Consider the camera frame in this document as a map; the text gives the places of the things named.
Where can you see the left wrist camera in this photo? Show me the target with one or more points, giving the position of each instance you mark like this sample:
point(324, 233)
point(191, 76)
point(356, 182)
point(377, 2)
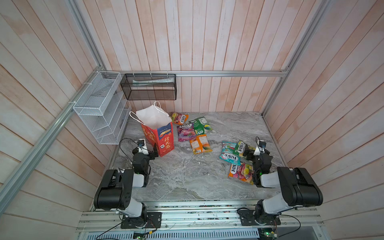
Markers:
point(141, 144)

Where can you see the black mesh basket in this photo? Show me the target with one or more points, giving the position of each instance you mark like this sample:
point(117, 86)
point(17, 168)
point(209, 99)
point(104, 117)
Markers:
point(151, 87)

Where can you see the red paper gift bag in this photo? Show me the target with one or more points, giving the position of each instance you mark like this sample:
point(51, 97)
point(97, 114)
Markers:
point(157, 126)

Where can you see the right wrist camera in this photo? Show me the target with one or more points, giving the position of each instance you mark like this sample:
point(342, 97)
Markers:
point(261, 147)

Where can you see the aluminium frame rail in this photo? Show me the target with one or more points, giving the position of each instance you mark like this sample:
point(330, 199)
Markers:
point(217, 73)

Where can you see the orange Fox's fruits candy bag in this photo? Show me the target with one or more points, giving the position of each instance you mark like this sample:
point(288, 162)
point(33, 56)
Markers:
point(179, 119)

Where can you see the green snack packet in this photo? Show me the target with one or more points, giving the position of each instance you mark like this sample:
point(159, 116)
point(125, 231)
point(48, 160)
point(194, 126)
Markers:
point(201, 126)

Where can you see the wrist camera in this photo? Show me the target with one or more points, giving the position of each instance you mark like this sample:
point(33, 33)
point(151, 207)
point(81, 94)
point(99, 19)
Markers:
point(141, 144)
point(261, 147)

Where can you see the orange Fox's fruits bag front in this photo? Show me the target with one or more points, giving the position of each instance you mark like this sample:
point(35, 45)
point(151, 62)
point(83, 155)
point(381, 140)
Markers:
point(243, 172)

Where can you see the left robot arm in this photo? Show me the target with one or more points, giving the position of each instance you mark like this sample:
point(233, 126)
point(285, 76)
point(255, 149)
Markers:
point(115, 189)

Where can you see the teal Fox's candy bag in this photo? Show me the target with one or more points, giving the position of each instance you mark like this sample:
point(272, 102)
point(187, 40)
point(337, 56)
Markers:
point(228, 153)

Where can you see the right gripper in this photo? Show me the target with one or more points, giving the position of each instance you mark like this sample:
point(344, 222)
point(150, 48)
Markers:
point(250, 154)

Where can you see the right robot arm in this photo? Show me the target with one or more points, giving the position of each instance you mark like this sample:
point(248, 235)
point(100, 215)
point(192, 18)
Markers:
point(298, 190)

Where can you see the white wire shelf rack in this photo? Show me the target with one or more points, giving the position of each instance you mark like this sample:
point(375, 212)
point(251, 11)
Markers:
point(103, 108)

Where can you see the purple Fox's berries candy bag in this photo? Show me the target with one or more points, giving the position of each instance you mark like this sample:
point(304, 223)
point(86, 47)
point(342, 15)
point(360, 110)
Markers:
point(186, 132)

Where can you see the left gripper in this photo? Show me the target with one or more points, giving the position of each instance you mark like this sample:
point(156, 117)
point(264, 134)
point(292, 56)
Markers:
point(151, 153)

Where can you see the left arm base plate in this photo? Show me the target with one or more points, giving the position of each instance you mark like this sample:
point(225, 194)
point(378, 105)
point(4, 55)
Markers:
point(146, 220)

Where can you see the orange snack packet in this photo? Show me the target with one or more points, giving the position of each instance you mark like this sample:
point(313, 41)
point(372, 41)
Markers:
point(200, 145)

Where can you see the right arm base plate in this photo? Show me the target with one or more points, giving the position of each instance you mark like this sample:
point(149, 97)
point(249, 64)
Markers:
point(257, 218)

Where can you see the green Fox's candy bag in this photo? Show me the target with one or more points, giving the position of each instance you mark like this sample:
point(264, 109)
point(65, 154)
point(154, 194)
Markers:
point(242, 149)

